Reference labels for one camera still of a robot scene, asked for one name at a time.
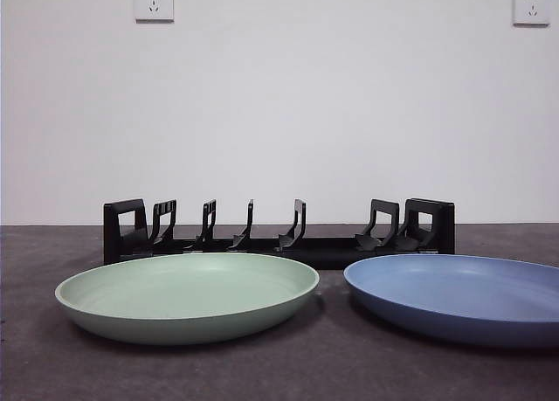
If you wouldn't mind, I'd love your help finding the pale green plate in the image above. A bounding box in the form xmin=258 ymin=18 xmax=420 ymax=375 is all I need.
xmin=54 ymin=252 xmax=321 ymax=346

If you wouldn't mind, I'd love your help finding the blue plate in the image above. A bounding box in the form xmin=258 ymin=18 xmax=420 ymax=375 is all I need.
xmin=342 ymin=254 xmax=559 ymax=349

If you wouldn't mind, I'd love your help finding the black plastic plate rack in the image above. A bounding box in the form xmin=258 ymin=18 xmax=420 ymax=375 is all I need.
xmin=103 ymin=198 xmax=456 ymax=271

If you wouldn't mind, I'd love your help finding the white wall socket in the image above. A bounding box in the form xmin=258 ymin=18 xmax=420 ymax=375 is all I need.
xmin=513 ymin=0 xmax=550 ymax=27
xmin=134 ymin=0 xmax=175 ymax=24

